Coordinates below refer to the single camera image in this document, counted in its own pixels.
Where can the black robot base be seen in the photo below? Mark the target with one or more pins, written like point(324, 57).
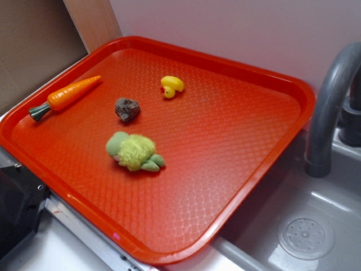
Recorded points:
point(23, 197)

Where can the green plush animal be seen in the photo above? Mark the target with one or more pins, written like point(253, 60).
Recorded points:
point(134, 152)

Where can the red plastic tray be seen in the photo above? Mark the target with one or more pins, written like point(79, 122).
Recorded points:
point(218, 137)

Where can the yellow rubber duck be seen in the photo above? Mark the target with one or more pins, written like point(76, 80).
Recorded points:
point(170, 85)

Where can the dark brown rock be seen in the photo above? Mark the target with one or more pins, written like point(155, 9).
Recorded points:
point(127, 109)

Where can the orange toy carrot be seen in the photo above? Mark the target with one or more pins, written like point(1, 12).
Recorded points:
point(64, 97)

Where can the grey toy faucet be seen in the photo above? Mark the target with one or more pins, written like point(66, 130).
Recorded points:
point(327, 113)

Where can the grey toy sink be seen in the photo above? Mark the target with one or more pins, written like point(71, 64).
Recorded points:
point(292, 221)

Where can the wooden board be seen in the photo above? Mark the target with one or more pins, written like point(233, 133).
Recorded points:
point(95, 22)

